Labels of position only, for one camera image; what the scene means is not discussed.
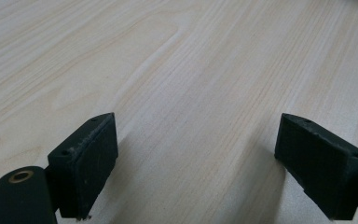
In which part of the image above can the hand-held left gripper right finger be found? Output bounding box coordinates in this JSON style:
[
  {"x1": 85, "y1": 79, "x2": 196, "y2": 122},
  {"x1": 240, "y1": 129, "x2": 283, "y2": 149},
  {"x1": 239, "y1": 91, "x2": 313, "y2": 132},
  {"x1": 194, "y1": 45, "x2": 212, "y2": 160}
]
[{"x1": 274, "y1": 113, "x2": 358, "y2": 221}]

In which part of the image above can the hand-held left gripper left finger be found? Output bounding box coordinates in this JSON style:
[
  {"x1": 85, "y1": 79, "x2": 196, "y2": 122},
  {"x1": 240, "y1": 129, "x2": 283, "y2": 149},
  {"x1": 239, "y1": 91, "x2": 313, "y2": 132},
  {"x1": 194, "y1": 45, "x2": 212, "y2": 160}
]
[{"x1": 47, "y1": 112, "x2": 119, "y2": 220}]

